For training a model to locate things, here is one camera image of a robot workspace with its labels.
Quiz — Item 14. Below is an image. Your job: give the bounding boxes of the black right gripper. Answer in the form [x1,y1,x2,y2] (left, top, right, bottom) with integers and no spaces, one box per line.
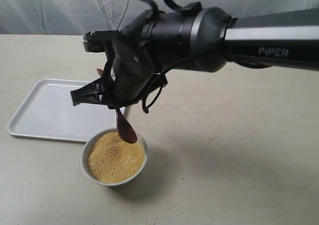
[70,10,167,108]

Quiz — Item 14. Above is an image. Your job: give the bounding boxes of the dark red wooden spoon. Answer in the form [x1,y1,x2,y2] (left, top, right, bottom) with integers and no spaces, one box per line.
[97,68,137,144]

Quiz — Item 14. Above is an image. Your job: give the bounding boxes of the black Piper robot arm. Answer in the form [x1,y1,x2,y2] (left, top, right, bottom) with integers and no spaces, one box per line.
[70,7,319,109]

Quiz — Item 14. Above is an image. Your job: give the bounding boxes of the white rectangular tray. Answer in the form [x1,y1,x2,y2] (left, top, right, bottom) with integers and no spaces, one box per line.
[7,79,116,143]

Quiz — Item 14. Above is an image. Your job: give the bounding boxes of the white ceramic bowl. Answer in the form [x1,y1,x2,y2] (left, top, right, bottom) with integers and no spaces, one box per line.
[81,128,148,187]

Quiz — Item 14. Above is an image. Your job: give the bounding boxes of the yellow millet grains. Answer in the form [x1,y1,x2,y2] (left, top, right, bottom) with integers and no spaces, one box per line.
[86,132,146,184]

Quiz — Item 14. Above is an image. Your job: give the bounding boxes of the white wrinkled backdrop curtain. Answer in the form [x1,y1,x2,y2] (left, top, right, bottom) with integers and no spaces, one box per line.
[0,0,319,35]

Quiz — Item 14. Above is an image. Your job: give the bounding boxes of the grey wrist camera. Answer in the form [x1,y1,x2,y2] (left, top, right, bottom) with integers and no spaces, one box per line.
[82,30,121,53]

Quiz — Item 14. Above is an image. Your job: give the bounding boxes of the black cable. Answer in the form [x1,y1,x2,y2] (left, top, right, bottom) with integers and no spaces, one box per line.
[131,0,200,114]

